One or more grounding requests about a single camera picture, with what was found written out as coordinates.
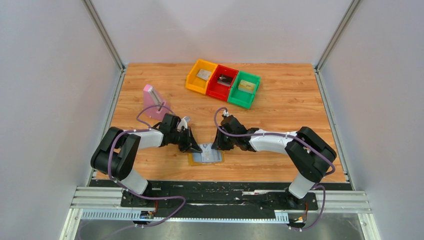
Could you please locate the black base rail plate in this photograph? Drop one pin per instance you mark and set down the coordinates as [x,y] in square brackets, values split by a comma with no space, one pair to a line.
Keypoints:
[220,200]

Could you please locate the silver card in yellow bin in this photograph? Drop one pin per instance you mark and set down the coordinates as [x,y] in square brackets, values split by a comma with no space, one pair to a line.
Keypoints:
[204,74]

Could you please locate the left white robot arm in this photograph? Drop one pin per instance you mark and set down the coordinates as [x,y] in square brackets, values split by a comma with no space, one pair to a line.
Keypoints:
[117,150]

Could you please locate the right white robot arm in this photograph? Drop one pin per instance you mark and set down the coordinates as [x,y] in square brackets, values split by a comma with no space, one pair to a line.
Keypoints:
[310,154]

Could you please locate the pink wedge stand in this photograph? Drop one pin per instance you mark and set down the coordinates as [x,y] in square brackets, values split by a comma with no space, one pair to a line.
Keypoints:
[155,106]

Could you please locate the green plastic bin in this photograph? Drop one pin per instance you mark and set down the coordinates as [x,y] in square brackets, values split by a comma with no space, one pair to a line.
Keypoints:
[241,98]

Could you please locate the dark card in red bin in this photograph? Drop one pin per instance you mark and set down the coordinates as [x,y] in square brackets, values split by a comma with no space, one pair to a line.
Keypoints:
[225,80]

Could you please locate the yellow plastic bin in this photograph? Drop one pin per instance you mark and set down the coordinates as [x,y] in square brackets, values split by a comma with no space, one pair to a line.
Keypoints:
[196,84]

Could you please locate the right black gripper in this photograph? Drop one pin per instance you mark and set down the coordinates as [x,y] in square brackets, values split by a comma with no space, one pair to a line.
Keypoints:
[224,139]

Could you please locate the red plastic bin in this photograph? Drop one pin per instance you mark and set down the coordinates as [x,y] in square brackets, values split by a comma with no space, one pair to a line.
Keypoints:
[216,90]

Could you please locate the gold card in green bin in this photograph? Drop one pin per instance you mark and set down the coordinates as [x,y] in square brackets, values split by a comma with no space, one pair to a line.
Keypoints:
[246,86]

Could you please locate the yellow leather card holder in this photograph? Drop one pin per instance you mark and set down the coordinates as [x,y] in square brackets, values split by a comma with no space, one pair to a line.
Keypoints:
[195,159]

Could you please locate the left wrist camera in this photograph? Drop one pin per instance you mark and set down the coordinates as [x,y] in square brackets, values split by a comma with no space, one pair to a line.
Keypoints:
[184,123]

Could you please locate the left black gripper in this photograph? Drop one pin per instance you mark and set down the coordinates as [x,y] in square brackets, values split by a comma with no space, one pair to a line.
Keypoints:
[185,139]

